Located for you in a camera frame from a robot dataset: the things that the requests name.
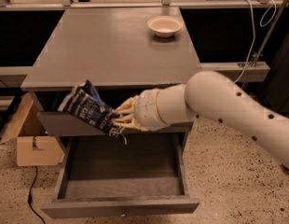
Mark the closed grey upper drawer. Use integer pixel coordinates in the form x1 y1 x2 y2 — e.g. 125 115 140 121
37 111 193 137

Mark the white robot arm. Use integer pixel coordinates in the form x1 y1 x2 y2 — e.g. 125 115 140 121
113 71 289 169

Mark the thin metal rod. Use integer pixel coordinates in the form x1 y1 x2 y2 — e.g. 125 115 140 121
241 0 289 89

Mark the white paper bowl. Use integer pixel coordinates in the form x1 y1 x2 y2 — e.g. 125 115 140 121
147 16 183 38

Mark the open grey lower drawer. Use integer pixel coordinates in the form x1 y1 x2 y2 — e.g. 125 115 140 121
41 133 200 218

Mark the blue Kettle chip bag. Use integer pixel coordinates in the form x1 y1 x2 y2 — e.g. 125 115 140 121
58 80 127 145

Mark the cardboard box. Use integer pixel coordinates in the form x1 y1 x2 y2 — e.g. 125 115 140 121
0 93 63 166

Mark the white hanging cable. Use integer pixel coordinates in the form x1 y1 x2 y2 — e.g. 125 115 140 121
233 0 278 84

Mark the grey wooden drawer cabinet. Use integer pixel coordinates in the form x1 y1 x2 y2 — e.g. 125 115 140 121
21 6 210 142

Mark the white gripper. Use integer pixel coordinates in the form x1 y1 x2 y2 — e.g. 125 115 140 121
112 89 168 132

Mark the black floor cable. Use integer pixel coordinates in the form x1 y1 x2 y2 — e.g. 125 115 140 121
27 165 48 224

